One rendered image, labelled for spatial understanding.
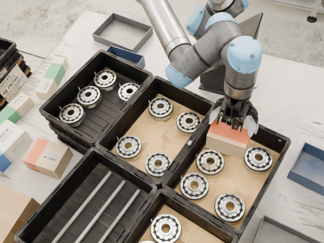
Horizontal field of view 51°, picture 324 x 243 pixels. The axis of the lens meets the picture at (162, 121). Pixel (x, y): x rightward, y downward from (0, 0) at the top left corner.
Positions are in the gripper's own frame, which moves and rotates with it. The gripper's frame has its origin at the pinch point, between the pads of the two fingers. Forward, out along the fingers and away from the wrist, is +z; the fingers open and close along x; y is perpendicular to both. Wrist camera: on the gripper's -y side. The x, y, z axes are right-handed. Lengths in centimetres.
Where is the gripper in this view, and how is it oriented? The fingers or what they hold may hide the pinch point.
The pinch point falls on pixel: (233, 124)
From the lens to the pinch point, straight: 107.0
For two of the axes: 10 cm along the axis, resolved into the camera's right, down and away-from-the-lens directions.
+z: 0.8, 5.4, 8.4
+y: -4.0, 7.8, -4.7
